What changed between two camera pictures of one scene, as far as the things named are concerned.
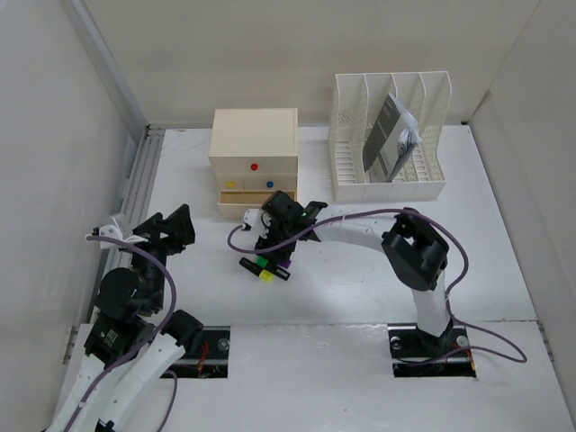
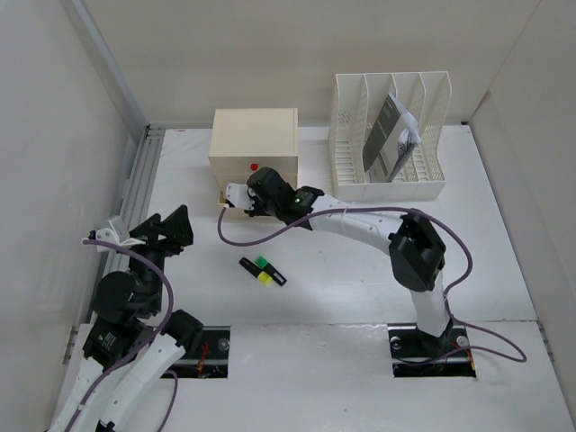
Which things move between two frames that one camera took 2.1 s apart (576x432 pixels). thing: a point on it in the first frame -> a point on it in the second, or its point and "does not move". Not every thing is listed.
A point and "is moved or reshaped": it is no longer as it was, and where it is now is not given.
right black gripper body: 275,236 -> 262,209
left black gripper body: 159,248 does not move
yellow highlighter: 266,276 does not move
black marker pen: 279,271 is moved or reshaped
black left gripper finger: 154,226 does not move
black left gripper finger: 179,227 does not move
